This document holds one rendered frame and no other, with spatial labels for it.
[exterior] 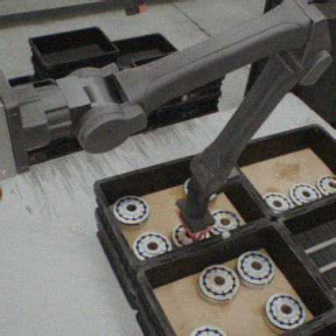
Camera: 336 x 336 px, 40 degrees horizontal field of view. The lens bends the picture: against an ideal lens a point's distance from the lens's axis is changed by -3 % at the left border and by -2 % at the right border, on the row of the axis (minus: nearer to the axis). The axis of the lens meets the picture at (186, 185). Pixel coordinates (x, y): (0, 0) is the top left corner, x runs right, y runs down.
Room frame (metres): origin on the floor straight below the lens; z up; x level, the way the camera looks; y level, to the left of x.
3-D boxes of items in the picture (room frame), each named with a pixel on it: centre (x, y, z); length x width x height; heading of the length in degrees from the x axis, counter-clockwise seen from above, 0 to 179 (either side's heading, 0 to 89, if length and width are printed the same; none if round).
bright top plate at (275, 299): (0.60, -0.29, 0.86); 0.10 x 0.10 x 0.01
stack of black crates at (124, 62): (2.36, 0.38, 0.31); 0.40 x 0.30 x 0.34; 128
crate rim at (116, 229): (0.85, 0.01, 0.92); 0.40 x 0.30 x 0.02; 124
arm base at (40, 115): (0.47, 0.22, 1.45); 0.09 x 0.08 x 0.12; 38
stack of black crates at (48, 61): (2.12, 0.70, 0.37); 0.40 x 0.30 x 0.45; 128
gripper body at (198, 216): (0.79, -0.03, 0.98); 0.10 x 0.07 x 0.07; 35
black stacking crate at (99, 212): (0.85, 0.01, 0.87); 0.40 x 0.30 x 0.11; 124
